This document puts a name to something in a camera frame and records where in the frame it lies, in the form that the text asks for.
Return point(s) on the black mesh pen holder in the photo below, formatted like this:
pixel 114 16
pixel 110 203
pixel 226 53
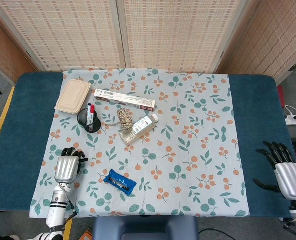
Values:
pixel 90 122

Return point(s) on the small wooden stick box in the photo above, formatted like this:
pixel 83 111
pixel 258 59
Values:
pixel 128 138

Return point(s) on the red floor object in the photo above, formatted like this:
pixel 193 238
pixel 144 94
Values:
pixel 281 96

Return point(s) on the orange box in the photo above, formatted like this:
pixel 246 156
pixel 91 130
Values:
pixel 86 235

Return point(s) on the floral printed tablecloth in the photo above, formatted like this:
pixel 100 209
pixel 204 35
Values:
pixel 163 155

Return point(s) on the blue felt table cover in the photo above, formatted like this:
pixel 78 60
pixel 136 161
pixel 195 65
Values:
pixel 28 140

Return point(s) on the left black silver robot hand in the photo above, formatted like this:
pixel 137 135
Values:
pixel 66 170

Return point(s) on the white power strip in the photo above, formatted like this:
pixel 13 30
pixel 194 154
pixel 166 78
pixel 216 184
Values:
pixel 294 121

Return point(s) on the bamboo folding screen panel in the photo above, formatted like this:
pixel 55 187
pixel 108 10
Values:
pixel 270 37
pixel 63 32
pixel 178 32
pixel 3 45

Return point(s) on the beige lidded food box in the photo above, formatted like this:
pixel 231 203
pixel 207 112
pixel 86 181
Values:
pixel 73 96

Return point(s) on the blue snack wrapper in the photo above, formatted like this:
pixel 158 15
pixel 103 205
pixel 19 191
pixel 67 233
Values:
pixel 120 182

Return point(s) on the clear bottle with white cap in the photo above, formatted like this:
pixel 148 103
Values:
pixel 144 125

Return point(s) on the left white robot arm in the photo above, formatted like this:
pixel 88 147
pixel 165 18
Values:
pixel 56 210

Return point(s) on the red-capped marker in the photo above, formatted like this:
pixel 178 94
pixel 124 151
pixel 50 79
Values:
pixel 91 113

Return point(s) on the ball of jute twine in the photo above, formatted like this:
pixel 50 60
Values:
pixel 125 120

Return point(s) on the long white printed carton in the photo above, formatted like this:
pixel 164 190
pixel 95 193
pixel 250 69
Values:
pixel 124 100

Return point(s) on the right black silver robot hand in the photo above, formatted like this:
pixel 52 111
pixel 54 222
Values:
pixel 290 180

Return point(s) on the white shoe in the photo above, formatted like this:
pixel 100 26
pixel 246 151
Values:
pixel 14 237

